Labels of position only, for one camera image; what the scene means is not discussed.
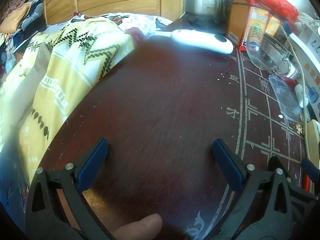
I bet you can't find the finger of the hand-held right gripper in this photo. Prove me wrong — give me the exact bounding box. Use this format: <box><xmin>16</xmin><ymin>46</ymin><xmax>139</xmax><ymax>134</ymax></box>
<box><xmin>291</xmin><ymin>158</ymin><xmax>320</xmax><ymax>215</ymax></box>

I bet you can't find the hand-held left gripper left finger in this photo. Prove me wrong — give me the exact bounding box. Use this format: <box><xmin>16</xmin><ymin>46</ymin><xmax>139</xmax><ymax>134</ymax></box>
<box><xmin>25</xmin><ymin>138</ymin><xmax>118</xmax><ymax>240</ymax></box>

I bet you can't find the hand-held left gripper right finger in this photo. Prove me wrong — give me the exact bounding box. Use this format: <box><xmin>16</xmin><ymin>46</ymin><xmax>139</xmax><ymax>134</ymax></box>
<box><xmin>204</xmin><ymin>138</ymin><xmax>300</xmax><ymax>240</ymax></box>

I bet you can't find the person's left hand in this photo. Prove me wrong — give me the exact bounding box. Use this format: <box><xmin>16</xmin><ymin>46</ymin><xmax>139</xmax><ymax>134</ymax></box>
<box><xmin>111</xmin><ymin>213</ymin><xmax>163</xmax><ymax>240</ymax></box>

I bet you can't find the beige power strip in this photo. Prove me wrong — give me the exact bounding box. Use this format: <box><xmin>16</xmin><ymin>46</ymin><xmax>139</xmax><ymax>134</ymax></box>
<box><xmin>306</xmin><ymin>120</ymin><xmax>320</xmax><ymax>193</ymax></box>

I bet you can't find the small white bottle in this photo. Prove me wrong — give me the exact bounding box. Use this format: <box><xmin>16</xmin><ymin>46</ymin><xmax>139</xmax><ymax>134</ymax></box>
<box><xmin>295</xmin><ymin>84</ymin><xmax>309</xmax><ymax>108</ymax></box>

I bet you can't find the clear plastic lid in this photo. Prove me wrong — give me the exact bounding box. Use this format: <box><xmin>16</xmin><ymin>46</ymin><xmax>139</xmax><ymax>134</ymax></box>
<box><xmin>269</xmin><ymin>74</ymin><xmax>310</xmax><ymax>120</ymax></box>

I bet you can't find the white printed carton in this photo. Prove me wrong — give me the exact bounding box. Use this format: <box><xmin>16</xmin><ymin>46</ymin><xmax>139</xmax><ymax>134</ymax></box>
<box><xmin>296</xmin><ymin>20</ymin><xmax>320</xmax><ymax>110</ymax></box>

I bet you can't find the silver tin can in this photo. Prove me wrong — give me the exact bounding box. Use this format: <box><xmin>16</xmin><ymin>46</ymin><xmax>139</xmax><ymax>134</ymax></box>
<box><xmin>275</xmin><ymin>62</ymin><xmax>300</xmax><ymax>79</ymax></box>

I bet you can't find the yellow patterned blanket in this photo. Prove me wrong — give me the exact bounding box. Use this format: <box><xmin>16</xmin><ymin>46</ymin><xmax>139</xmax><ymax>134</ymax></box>
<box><xmin>0</xmin><ymin>15</ymin><xmax>135</xmax><ymax>205</ymax></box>

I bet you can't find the clear glass jar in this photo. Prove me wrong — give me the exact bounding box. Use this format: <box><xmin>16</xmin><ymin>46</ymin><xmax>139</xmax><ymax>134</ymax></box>
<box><xmin>246</xmin><ymin>21</ymin><xmax>295</xmax><ymax>72</ymax></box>

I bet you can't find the white handheld device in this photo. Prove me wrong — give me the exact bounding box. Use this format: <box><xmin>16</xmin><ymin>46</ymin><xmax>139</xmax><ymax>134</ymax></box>
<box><xmin>147</xmin><ymin>29</ymin><xmax>234</xmax><ymax>54</ymax></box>

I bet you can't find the large orange box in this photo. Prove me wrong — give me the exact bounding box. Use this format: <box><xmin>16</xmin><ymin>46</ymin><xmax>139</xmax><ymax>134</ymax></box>
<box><xmin>227</xmin><ymin>0</ymin><xmax>269</xmax><ymax>50</ymax></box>

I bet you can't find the black round plate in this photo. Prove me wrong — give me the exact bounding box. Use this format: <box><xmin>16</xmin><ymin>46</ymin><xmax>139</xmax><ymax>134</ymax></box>
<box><xmin>185</xmin><ymin>12</ymin><xmax>228</xmax><ymax>34</ymax></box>

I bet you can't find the floral bed sheet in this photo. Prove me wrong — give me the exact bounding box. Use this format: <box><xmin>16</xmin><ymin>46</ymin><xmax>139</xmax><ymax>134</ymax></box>
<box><xmin>71</xmin><ymin>12</ymin><xmax>175</xmax><ymax>42</ymax></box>

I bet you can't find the small orange box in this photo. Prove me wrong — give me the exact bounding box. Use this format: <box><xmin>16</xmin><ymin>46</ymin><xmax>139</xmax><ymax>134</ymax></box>
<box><xmin>265</xmin><ymin>15</ymin><xmax>282</xmax><ymax>37</ymax></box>

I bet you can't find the pile of clothes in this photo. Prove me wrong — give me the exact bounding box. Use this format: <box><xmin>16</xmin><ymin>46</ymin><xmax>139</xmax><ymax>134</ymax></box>
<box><xmin>0</xmin><ymin>0</ymin><xmax>48</xmax><ymax>68</ymax></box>

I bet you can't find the wooden headboard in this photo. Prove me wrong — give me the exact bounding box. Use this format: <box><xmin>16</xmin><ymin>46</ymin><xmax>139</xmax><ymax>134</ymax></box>
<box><xmin>42</xmin><ymin>0</ymin><xmax>187</xmax><ymax>25</ymax></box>

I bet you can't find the white cable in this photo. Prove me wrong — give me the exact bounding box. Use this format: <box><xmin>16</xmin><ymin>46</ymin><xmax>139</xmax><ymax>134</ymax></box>
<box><xmin>282</xmin><ymin>26</ymin><xmax>310</xmax><ymax>160</ymax></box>

